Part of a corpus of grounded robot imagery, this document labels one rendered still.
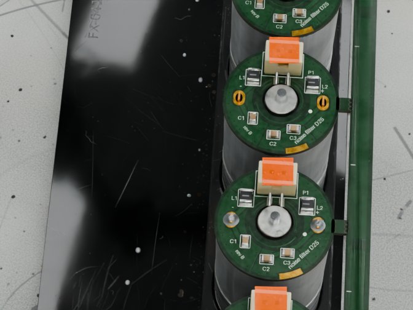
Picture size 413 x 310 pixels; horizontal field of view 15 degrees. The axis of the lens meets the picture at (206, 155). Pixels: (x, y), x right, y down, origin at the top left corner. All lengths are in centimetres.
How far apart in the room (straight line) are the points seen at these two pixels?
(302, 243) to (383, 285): 7
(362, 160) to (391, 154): 7
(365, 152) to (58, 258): 9
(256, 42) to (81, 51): 6
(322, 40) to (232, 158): 3
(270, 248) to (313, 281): 2
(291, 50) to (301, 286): 5
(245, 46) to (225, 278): 5
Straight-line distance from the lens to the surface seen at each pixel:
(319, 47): 36
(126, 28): 40
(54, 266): 38
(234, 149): 34
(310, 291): 34
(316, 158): 34
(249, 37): 35
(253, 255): 32
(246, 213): 33
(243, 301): 32
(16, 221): 39
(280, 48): 33
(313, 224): 33
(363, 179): 33
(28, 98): 41
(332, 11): 35
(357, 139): 33
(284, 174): 32
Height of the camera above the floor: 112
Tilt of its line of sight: 67 degrees down
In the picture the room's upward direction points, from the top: straight up
